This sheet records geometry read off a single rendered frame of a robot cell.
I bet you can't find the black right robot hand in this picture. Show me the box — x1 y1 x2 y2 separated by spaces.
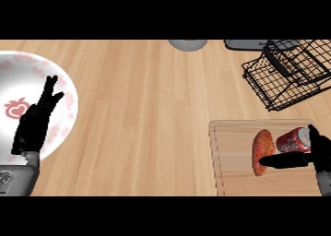
257 124 331 172

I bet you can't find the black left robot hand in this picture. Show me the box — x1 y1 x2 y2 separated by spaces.
9 75 65 156

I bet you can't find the orange sweet potato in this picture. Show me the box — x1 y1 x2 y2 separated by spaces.
251 129 278 177

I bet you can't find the pale wooden cutting board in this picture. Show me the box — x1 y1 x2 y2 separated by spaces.
207 119 331 197

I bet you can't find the red soda can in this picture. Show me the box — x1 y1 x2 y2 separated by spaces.
275 126 313 154

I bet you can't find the white plate with pink print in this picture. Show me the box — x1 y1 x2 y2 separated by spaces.
0 50 79 171

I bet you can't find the dark grey flat object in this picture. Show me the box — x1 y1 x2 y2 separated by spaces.
223 39 270 52

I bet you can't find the grey round object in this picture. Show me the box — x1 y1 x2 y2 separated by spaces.
166 39 208 52

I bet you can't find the black wire tiered basket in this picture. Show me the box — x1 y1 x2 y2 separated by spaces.
239 39 331 112

